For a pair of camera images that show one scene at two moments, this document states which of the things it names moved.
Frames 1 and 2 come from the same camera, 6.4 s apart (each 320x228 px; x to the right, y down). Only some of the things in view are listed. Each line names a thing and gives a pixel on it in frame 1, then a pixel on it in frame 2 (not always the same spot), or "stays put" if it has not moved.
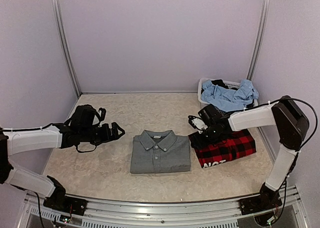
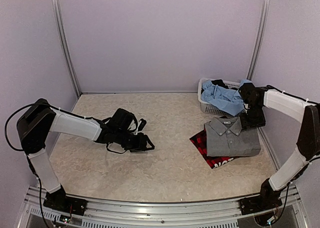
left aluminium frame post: x=56 y=3 stays put
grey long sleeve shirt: x=160 y=151 → x=226 y=137
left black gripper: x=107 y=136 → x=141 y=144
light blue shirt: x=229 y=99 stays put
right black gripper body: x=211 y=138 → x=255 y=117
